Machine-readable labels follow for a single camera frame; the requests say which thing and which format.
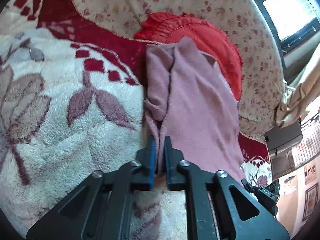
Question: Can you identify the grey air cooler unit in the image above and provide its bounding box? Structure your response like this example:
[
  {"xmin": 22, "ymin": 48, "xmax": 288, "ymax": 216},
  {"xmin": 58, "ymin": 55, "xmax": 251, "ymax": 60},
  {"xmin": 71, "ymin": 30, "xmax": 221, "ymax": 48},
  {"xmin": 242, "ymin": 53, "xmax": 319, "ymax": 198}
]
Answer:
[{"xmin": 265, "ymin": 119, "xmax": 303, "ymax": 181}]

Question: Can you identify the red and white fleece blanket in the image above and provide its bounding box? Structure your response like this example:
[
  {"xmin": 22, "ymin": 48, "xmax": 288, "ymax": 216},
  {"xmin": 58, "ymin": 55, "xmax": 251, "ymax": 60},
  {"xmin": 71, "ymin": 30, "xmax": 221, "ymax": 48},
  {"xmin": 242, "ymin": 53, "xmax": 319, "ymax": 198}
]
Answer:
[{"xmin": 1, "ymin": 0, "xmax": 271, "ymax": 239}]

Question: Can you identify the floral cream bedsheet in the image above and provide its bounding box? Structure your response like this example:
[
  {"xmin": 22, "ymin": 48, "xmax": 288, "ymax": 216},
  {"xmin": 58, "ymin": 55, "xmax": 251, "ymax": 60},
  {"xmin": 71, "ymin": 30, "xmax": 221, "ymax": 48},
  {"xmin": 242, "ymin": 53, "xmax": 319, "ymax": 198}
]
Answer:
[{"xmin": 72, "ymin": 0, "xmax": 284, "ymax": 141}]

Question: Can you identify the metal window grille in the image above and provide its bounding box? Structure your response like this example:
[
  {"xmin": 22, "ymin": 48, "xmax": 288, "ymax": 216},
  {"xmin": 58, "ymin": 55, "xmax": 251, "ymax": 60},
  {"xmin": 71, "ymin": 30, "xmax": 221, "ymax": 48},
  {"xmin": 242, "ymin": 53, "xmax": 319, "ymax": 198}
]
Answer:
[{"xmin": 291, "ymin": 113, "xmax": 319, "ymax": 169}]

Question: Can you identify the red ruffled cushion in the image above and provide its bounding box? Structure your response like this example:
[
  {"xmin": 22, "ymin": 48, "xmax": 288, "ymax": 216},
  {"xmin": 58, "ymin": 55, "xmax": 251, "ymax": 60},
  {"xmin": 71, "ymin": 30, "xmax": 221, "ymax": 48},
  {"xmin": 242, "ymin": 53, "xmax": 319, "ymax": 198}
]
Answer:
[{"xmin": 133, "ymin": 12, "xmax": 243, "ymax": 101}]

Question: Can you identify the dark framed window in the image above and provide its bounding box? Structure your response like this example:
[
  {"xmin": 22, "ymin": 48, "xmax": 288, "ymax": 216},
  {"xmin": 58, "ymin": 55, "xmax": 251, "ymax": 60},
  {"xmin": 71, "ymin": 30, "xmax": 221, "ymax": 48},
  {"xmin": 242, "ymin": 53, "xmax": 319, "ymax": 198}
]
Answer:
[{"xmin": 254, "ymin": 0, "xmax": 319, "ymax": 83}]

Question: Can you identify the beige curtain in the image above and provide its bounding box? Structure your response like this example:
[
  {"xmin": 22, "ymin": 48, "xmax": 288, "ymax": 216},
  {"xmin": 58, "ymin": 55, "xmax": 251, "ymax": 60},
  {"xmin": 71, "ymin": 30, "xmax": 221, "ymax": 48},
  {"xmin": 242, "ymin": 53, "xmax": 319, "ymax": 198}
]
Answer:
[{"xmin": 275, "ymin": 61, "xmax": 319, "ymax": 128}]

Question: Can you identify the mauve pink small garment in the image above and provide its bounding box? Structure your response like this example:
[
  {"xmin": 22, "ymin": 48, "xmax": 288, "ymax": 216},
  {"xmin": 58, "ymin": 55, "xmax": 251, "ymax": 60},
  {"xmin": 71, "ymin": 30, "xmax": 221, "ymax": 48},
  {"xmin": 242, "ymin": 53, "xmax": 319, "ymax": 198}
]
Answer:
[{"xmin": 145, "ymin": 37, "xmax": 245, "ymax": 181}]

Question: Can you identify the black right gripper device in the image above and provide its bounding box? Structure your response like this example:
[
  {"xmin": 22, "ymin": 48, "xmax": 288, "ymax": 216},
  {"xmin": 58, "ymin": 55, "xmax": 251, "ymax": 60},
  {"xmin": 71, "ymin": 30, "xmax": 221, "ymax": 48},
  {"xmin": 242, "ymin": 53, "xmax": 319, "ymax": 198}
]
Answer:
[{"xmin": 241, "ymin": 179, "xmax": 280, "ymax": 217}]

